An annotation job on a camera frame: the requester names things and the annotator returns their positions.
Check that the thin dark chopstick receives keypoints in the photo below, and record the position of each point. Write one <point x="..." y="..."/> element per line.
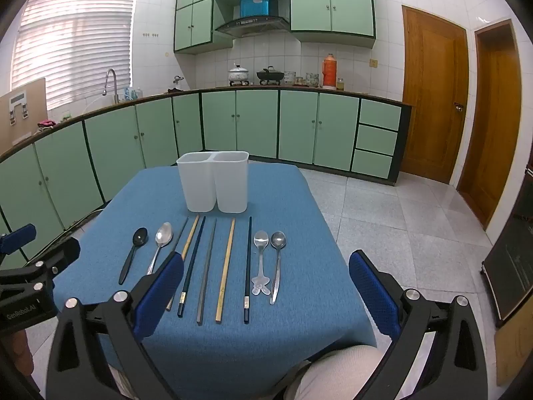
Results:
<point x="181" y="233"/>

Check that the black appliance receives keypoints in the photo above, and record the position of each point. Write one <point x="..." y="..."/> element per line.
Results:
<point x="514" y="266"/>

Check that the brown cardboard box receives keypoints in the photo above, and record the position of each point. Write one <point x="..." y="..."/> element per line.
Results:
<point x="35" y="104"/>

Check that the stack of bowls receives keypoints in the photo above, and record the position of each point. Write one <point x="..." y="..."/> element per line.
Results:
<point x="290" y="78"/>
<point x="312" y="79"/>

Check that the blue box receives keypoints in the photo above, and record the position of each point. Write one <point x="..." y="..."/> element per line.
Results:
<point x="255" y="5"/>

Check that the white window blind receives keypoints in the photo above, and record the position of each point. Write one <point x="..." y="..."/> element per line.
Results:
<point x="75" y="41"/>

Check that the closed wooden door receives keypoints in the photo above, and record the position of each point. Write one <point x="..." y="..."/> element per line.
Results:
<point x="433" y="91"/>

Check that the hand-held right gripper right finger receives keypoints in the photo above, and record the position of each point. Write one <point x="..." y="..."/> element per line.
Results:
<point x="374" y="296"/>

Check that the blue table cloth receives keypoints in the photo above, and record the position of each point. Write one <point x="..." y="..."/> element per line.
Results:
<point x="291" y="200"/>

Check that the small glass jar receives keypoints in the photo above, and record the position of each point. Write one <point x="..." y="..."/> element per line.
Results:
<point x="340" y="84"/>

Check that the cardboard sheet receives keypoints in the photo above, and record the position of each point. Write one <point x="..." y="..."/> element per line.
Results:
<point x="516" y="341"/>

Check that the green wall cabinets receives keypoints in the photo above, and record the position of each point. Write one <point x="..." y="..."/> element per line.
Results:
<point x="349" y="8"/>

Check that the white two-part utensil holder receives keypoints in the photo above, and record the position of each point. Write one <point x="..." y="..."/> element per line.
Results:
<point x="200" y="183"/>

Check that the white cooking pot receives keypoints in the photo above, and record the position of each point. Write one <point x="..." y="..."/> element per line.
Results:
<point x="238" y="75"/>

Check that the black wok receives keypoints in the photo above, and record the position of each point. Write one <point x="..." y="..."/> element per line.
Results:
<point x="270" y="76"/>

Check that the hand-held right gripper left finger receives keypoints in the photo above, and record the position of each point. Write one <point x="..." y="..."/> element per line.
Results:
<point x="160" y="291"/>

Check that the plain metal spoon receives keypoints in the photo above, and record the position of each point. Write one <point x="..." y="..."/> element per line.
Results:
<point x="278" y="239"/>

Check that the black range hood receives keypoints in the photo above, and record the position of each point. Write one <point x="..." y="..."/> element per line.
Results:
<point x="250" y="25"/>

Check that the dark blue chopstick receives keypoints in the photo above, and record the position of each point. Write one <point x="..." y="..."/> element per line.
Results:
<point x="192" y="266"/>
<point x="248" y="266"/>

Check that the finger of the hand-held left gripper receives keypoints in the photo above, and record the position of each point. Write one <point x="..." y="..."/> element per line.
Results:
<point x="62" y="254"/>
<point x="18" y="236"/>

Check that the person's left hand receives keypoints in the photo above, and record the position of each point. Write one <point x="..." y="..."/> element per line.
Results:
<point x="16" y="352"/>

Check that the metal kitchen faucet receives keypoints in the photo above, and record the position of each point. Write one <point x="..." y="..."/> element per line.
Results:
<point x="115" y="91"/>

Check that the green base cabinets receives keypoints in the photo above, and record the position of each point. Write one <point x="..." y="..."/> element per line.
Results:
<point x="250" y="125"/>

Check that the wooden door in frame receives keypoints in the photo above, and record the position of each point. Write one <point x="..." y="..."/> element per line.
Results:
<point x="495" y="133"/>

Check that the black plastic spoon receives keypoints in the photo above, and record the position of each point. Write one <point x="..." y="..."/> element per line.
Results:
<point x="140" y="237"/>

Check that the red cloth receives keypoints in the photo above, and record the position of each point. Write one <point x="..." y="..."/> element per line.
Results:
<point x="46" y="123"/>

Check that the metal kettle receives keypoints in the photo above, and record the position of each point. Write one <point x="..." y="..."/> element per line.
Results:
<point x="178" y="80"/>

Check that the person's leg in white trousers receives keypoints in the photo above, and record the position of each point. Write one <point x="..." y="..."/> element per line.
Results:
<point x="333" y="375"/>

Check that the orange thermos flask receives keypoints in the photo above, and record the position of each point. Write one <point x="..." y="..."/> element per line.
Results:
<point x="329" y="73"/>

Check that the large metal spoon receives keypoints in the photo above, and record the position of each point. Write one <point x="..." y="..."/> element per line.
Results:
<point x="164" y="234"/>

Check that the bottles beside sink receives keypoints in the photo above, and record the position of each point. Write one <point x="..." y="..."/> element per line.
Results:
<point x="134" y="93"/>

